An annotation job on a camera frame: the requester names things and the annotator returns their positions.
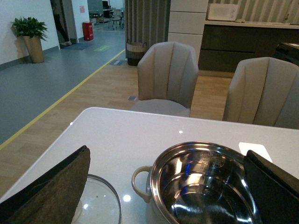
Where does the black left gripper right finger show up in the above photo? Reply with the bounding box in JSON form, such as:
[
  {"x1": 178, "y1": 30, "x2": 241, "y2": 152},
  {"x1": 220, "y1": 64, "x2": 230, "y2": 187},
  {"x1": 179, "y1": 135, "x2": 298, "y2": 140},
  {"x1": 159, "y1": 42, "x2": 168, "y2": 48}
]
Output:
[{"x1": 243, "y1": 150, "x2": 299, "y2": 224}]

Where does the cream electric cooking pot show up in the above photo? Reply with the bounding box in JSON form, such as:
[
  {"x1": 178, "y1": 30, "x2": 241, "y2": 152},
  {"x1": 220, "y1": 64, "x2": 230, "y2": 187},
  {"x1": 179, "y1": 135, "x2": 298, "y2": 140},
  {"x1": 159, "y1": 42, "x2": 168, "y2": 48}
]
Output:
[{"x1": 132, "y1": 141, "x2": 262, "y2": 224}]

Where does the beige upholstered chair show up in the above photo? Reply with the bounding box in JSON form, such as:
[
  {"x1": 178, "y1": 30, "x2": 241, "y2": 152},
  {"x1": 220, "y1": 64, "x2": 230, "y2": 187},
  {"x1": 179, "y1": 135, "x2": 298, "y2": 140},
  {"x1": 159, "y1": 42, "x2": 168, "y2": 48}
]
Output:
[
  {"x1": 222, "y1": 57, "x2": 299, "y2": 129},
  {"x1": 131, "y1": 42, "x2": 199, "y2": 117}
]

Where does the left beige upholstered chair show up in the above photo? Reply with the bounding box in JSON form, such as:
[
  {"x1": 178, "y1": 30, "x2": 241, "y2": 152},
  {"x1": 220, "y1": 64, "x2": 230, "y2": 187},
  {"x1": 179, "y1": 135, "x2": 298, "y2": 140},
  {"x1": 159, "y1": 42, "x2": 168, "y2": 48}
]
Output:
[{"x1": 131, "y1": 42, "x2": 199, "y2": 117}]

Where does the woven basket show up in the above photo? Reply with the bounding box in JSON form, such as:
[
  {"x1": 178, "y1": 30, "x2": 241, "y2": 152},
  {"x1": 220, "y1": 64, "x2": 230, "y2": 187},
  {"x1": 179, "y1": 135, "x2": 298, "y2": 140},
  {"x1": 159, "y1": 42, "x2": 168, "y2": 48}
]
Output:
[{"x1": 126, "y1": 39, "x2": 147, "y2": 66}]

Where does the right beige upholstered chair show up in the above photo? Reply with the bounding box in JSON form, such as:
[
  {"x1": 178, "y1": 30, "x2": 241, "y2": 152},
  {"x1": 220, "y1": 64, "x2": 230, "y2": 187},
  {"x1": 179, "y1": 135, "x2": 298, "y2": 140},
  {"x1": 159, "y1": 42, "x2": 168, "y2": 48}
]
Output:
[{"x1": 222, "y1": 57, "x2": 299, "y2": 129}]

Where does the white tall cabinet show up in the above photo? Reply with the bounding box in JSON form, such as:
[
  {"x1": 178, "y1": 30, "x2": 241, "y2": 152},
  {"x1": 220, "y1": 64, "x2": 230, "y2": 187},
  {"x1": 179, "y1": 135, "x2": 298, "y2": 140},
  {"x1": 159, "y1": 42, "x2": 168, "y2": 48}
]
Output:
[{"x1": 168, "y1": 0, "x2": 208, "y2": 59}]

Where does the dark kitchen counter cabinet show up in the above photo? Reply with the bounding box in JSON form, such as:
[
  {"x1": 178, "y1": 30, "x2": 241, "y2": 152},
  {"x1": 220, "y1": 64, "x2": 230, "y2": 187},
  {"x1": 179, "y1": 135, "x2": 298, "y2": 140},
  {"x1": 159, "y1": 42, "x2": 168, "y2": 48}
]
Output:
[{"x1": 198, "y1": 21, "x2": 299, "y2": 72}]

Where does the green potted plant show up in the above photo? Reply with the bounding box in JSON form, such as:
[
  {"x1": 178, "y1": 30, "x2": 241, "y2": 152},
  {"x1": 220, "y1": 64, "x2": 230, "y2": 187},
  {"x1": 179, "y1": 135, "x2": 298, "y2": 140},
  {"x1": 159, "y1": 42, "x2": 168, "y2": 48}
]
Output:
[{"x1": 12, "y1": 17, "x2": 48, "y2": 63}]

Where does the person standing at doorway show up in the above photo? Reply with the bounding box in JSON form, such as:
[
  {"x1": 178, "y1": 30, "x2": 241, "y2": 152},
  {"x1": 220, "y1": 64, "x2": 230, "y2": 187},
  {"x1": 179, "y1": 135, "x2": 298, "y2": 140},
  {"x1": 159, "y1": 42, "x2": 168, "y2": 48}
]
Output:
[{"x1": 50, "y1": 0, "x2": 72, "y2": 46}]

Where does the grey office chair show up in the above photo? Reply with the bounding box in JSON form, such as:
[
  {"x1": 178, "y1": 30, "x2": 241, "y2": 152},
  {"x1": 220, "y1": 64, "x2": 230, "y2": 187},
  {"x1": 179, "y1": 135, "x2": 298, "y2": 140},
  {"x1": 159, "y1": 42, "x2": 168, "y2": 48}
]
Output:
[{"x1": 110, "y1": 9, "x2": 124, "y2": 30}]

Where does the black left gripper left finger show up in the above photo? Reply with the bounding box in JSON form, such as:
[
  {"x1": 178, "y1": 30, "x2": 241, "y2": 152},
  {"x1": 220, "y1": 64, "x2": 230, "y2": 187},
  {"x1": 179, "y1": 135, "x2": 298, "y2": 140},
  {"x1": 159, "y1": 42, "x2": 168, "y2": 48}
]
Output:
[{"x1": 0, "y1": 146, "x2": 91, "y2": 224}]

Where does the white microwave oven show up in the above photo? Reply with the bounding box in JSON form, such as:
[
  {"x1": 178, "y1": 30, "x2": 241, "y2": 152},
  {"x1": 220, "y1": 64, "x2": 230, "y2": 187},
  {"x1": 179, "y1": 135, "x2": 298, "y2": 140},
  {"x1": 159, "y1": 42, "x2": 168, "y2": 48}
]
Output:
[{"x1": 207, "y1": 3, "x2": 239, "y2": 21}]

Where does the glass pot lid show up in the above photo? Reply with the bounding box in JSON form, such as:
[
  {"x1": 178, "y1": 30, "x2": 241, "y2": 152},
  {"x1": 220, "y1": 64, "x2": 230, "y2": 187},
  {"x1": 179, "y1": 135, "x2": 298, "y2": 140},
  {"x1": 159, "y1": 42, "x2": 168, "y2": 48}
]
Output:
[{"x1": 72, "y1": 174, "x2": 122, "y2": 224}]

